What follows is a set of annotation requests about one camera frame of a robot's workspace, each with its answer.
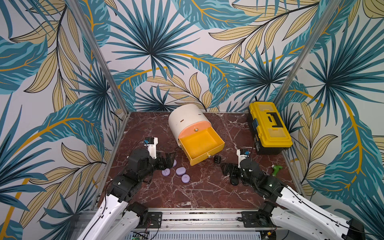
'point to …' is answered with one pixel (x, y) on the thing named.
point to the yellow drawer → (200, 144)
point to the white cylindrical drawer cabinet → (184, 114)
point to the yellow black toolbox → (270, 132)
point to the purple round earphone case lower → (185, 178)
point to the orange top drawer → (195, 127)
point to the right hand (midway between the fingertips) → (226, 165)
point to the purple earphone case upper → (174, 163)
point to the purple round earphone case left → (166, 172)
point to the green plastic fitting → (276, 169)
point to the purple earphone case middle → (180, 171)
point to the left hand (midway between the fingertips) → (168, 156)
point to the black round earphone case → (234, 181)
